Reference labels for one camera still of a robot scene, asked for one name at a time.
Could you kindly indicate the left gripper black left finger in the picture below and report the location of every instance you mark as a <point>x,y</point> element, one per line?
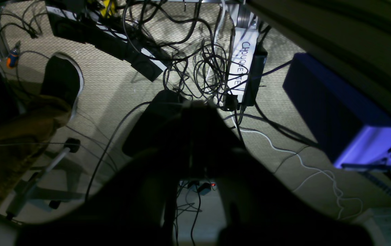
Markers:
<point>138,205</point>

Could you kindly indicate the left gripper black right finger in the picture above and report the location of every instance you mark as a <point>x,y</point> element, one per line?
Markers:
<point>260,209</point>

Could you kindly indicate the office chair base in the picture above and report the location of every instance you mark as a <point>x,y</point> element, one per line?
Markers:
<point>45,198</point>

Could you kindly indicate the blue box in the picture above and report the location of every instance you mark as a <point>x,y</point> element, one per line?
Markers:
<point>352,131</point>

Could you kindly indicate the black shoe with white sole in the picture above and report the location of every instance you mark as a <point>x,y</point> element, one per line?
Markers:
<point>63,78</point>

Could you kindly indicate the white labelled power strip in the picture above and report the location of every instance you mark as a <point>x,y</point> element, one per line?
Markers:
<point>243,46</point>

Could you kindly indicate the black power strip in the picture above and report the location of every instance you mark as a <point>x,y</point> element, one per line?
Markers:
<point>91,22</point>

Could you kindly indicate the orange handled tool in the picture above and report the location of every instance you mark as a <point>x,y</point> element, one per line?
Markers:
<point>13,56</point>

